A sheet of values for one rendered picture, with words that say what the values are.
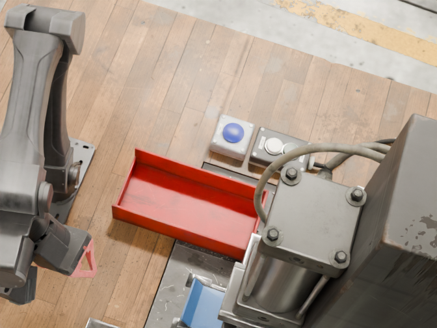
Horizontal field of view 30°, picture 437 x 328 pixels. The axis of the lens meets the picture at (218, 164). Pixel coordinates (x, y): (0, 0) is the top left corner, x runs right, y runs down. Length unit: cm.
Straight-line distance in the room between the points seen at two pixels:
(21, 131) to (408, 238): 59
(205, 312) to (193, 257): 15
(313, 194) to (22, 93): 46
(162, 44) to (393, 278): 98
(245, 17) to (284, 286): 193
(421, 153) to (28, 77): 59
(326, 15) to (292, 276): 201
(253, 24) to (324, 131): 124
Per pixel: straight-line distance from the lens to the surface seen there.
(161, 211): 146
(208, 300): 133
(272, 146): 150
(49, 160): 133
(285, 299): 98
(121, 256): 144
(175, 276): 143
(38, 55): 113
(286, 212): 83
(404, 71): 279
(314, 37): 278
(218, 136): 150
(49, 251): 120
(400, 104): 164
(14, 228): 114
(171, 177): 149
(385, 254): 70
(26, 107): 112
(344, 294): 82
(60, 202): 146
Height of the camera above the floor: 227
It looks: 65 degrees down
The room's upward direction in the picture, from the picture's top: 12 degrees clockwise
